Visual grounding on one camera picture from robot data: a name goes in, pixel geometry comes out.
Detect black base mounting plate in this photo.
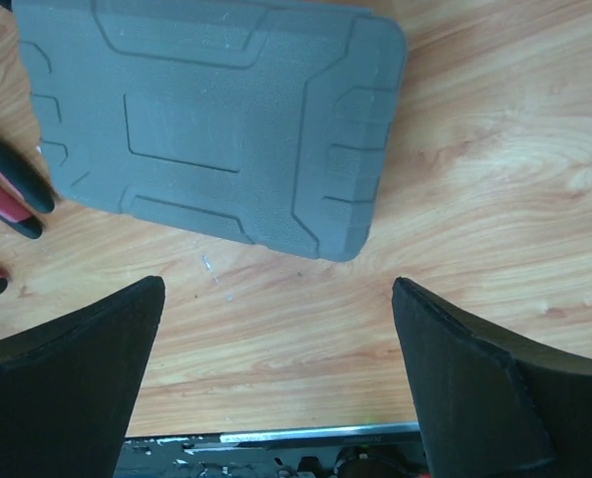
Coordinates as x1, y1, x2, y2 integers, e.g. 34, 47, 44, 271
114, 422, 431, 478

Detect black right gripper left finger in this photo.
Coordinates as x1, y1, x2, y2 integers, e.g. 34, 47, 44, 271
0, 276, 165, 477

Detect grey plastic tool case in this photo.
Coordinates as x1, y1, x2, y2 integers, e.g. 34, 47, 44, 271
12, 1, 408, 262

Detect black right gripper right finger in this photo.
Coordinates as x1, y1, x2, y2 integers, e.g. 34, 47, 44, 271
392, 278, 592, 477

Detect pink black pliers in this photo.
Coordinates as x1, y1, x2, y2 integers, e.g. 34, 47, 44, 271
0, 139, 55, 239

